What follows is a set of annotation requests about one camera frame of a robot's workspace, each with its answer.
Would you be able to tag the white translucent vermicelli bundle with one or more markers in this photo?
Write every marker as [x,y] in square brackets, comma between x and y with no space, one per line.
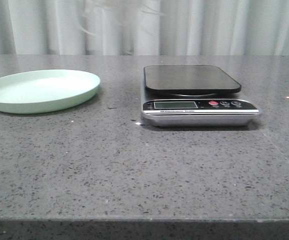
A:
[121,27]

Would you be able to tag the white pleated curtain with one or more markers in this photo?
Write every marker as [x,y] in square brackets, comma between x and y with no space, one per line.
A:
[188,28]

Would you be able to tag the silver black kitchen scale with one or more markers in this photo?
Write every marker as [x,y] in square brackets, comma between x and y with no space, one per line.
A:
[193,96]

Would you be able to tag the light green round plate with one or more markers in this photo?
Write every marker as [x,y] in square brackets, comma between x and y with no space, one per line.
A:
[44,91]

